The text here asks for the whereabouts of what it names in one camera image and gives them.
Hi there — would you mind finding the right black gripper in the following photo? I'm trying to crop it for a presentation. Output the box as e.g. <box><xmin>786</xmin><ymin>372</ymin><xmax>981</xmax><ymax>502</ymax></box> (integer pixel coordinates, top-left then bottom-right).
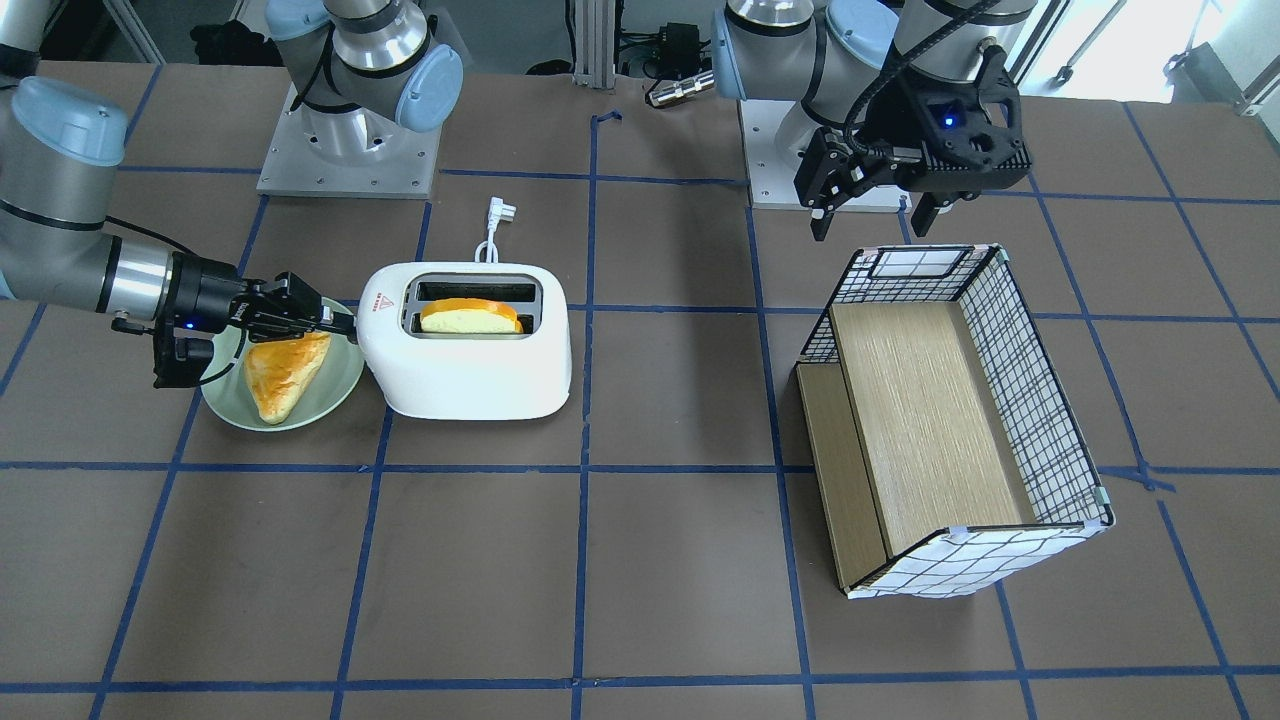
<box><xmin>166</xmin><ymin>252</ymin><xmax>358</xmax><ymax>345</ymax></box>

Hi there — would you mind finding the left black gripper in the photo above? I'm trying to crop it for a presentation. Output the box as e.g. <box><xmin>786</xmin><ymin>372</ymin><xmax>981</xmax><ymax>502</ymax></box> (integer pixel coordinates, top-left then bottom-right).
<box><xmin>794</xmin><ymin>46</ymin><xmax>1033</xmax><ymax>242</ymax></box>

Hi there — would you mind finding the white two-slot toaster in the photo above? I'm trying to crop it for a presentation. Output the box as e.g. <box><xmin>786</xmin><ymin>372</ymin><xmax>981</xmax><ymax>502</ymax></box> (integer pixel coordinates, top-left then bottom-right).
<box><xmin>356</xmin><ymin>263</ymin><xmax>573</xmax><ymax>421</ymax></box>

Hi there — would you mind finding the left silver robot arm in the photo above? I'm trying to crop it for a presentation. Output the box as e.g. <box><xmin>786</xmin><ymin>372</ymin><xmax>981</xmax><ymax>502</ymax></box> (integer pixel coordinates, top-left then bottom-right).
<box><xmin>710</xmin><ymin>1</ymin><xmax>1034</xmax><ymax>241</ymax></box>

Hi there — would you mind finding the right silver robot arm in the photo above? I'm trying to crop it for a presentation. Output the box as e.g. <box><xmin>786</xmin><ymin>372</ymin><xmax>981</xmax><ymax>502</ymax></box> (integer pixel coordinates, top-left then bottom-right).
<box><xmin>1</xmin><ymin>1</ymin><xmax>355</xmax><ymax>363</ymax></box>

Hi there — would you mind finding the toast slice in toaster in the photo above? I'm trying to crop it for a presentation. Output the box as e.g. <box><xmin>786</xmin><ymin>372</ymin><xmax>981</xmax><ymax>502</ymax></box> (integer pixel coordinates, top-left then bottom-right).
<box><xmin>417</xmin><ymin>299</ymin><xmax>524</xmax><ymax>334</ymax></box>

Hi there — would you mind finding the golden bread piece on plate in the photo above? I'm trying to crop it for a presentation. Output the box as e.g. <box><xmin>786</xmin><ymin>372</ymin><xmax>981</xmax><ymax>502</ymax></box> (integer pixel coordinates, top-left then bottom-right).
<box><xmin>242</xmin><ymin>331</ymin><xmax>332</xmax><ymax>427</ymax></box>

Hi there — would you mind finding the light green round plate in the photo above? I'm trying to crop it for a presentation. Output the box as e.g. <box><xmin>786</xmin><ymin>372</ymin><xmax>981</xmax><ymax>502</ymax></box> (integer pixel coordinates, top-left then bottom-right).
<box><xmin>202</xmin><ymin>327</ymin><xmax>364</xmax><ymax>432</ymax></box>

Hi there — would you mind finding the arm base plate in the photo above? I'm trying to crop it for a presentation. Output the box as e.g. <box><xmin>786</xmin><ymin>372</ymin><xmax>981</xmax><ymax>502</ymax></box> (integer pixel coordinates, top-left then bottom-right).
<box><xmin>256</xmin><ymin>88</ymin><xmax>442</xmax><ymax>200</ymax></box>
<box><xmin>739</xmin><ymin>100</ymin><xmax>911</xmax><ymax>213</ymax></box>

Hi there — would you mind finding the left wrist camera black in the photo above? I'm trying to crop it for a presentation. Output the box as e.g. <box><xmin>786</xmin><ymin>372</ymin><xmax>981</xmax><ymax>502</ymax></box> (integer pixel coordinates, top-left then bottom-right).
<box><xmin>899</xmin><ymin>77</ymin><xmax>1023</xmax><ymax>172</ymax></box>

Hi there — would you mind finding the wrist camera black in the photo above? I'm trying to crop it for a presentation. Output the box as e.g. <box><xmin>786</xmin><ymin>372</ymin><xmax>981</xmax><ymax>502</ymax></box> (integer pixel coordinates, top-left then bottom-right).
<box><xmin>151</xmin><ymin>319</ymin><xmax>247</xmax><ymax>389</ymax></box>
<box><xmin>899</xmin><ymin>77</ymin><xmax>1023</xmax><ymax>172</ymax></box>

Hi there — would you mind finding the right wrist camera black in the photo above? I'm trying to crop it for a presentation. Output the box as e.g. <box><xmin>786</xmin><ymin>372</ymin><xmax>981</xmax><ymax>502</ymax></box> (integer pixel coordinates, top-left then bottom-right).
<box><xmin>151</xmin><ymin>319</ymin><xmax>247</xmax><ymax>389</ymax></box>

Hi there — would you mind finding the white toaster power cord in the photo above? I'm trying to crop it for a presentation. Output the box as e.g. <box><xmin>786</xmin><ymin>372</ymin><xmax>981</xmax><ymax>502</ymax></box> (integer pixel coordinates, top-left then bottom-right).
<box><xmin>474</xmin><ymin>196</ymin><xmax>518</xmax><ymax>266</ymax></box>

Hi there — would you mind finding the wire basket with checkered liner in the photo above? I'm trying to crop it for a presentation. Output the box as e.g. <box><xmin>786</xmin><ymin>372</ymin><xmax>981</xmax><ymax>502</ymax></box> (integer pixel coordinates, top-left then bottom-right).
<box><xmin>794</xmin><ymin>243</ymin><xmax>1116</xmax><ymax>600</ymax></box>

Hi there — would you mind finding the aluminium frame post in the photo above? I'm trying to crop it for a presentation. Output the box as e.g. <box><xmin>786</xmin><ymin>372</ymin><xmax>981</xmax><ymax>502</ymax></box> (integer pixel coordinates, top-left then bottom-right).
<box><xmin>567</xmin><ymin>0</ymin><xmax>620</xmax><ymax>94</ymax></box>

